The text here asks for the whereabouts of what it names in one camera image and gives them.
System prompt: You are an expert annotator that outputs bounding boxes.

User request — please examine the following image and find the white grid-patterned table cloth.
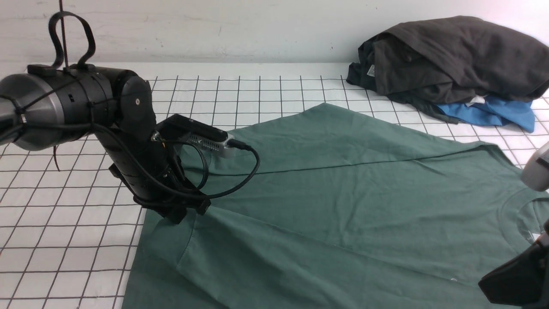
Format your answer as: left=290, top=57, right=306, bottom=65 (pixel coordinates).
left=1, top=63, right=548, bottom=309

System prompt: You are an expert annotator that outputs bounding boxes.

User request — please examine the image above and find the black camera cable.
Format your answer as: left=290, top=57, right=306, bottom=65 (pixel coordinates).
left=90, top=122, right=261, bottom=200

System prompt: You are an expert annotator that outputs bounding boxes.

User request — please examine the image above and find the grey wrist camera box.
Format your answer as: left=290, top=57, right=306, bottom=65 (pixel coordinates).
left=156, top=114, right=235, bottom=158

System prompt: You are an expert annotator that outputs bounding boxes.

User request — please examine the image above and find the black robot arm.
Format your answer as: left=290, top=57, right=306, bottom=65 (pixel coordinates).
left=1, top=65, right=211, bottom=224

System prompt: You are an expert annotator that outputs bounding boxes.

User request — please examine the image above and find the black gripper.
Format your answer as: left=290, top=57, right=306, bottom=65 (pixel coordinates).
left=95, top=121, right=211, bottom=224

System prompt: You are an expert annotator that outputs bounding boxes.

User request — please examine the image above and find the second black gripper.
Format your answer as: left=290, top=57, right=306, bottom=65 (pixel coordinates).
left=478, top=221, right=549, bottom=307

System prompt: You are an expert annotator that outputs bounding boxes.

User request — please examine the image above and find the green long-sleeved shirt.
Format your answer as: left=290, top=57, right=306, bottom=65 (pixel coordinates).
left=122, top=103, right=548, bottom=309

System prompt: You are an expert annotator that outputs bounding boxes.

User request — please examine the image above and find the dark grey crumpled garment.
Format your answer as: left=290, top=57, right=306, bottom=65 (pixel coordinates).
left=346, top=16, right=549, bottom=124

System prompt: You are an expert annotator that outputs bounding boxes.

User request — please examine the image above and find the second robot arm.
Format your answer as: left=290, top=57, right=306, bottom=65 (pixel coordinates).
left=478, top=143, right=549, bottom=309

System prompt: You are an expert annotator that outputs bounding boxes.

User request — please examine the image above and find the blue garment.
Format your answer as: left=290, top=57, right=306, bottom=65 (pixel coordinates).
left=436, top=96, right=535, bottom=133

